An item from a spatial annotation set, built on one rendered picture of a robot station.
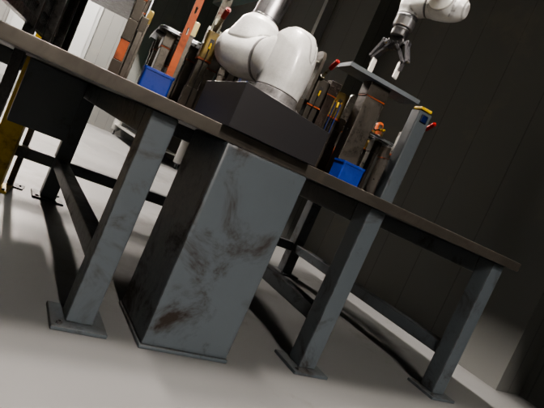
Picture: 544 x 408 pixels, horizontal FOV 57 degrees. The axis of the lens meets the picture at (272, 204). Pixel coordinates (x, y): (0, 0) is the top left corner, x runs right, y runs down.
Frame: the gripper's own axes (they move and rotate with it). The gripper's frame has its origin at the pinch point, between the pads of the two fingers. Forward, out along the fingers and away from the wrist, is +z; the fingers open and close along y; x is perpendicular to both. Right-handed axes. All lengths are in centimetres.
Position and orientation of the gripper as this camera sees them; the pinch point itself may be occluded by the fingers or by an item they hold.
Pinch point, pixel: (381, 73)
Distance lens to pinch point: 227.9
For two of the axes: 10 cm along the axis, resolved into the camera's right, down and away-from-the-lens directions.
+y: -6.5, -3.4, 6.8
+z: -4.0, 9.1, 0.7
